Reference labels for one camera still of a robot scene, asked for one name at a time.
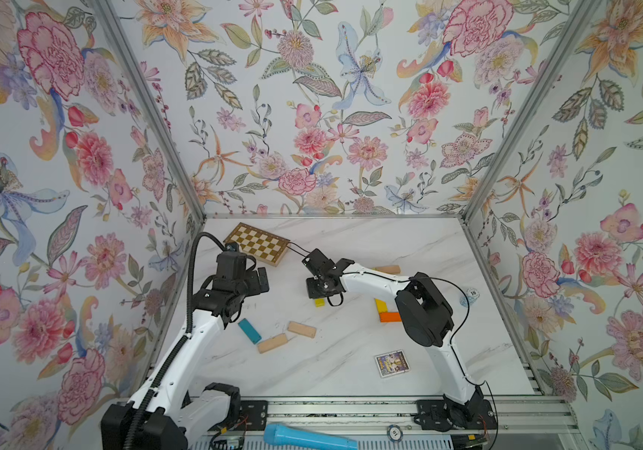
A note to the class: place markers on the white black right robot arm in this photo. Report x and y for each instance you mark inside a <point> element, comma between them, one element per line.
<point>427,319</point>

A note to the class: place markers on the wooden folding chessboard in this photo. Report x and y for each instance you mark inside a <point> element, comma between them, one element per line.
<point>262,245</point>

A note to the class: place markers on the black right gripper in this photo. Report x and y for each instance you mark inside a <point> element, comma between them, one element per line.
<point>312,293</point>

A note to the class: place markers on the blue microphone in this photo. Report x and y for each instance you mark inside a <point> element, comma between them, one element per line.
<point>280,435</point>

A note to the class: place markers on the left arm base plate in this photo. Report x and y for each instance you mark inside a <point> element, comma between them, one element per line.
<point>248,416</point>

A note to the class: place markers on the teal block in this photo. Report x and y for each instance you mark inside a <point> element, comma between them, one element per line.
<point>250,331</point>

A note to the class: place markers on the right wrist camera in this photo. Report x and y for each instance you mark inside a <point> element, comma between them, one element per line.
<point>318,264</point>

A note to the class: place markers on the natural wood block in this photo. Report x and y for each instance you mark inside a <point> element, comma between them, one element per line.
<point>302,330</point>
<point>273,343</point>
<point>389,269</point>

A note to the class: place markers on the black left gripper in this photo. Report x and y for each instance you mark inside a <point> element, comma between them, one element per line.
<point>256,287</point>

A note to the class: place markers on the orange block front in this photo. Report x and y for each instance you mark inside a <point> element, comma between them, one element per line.
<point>389,317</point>

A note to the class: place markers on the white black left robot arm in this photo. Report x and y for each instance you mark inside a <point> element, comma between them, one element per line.
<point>161,414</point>

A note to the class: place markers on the aluminium front rail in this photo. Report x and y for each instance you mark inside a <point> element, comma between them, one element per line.
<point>373,415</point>

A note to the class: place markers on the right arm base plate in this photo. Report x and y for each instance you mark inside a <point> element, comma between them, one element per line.
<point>445,416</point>

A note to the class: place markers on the playing card box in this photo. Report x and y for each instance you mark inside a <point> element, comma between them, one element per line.
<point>392,364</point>

